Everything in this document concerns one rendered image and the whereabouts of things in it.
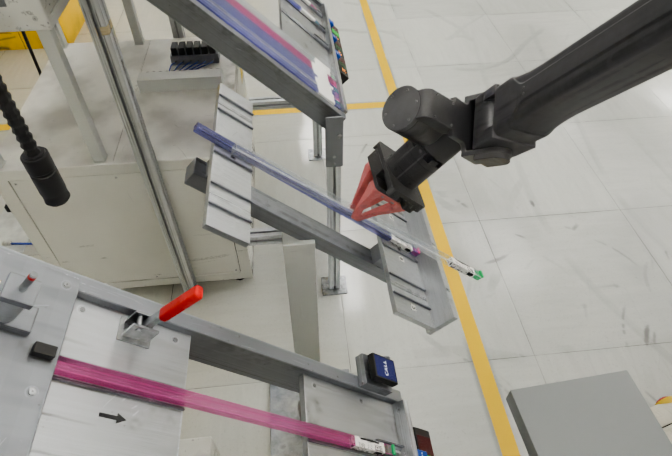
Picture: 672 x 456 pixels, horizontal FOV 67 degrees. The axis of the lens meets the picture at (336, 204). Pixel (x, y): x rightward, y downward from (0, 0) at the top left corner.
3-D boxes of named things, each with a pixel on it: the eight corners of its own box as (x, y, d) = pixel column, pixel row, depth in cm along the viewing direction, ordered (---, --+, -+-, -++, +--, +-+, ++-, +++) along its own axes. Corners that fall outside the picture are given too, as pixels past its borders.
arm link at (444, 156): (486, 140, 66) (467, 111, 69) (458, 122, 61) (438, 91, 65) (445, 173, 69) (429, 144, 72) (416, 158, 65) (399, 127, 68)
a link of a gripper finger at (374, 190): (339, 221, 72) (386, 179, 67) (332, 186, 77) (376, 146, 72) (373, 238, 75) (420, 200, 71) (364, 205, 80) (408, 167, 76)
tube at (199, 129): (413, 251, 104) (418, 248, 103) (415, 257, 103) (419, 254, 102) (194, 126, 77) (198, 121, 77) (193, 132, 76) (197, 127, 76)
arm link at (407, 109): (516, 164, 61) (519, 97, 63) (466, 132, 53) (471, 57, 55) (432, 175, 69) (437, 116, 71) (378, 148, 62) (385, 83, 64)
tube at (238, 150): (475, 275, 92) (480, 271, 91) (477, 281, 91) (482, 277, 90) (231, 147, 65) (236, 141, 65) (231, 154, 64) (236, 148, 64)
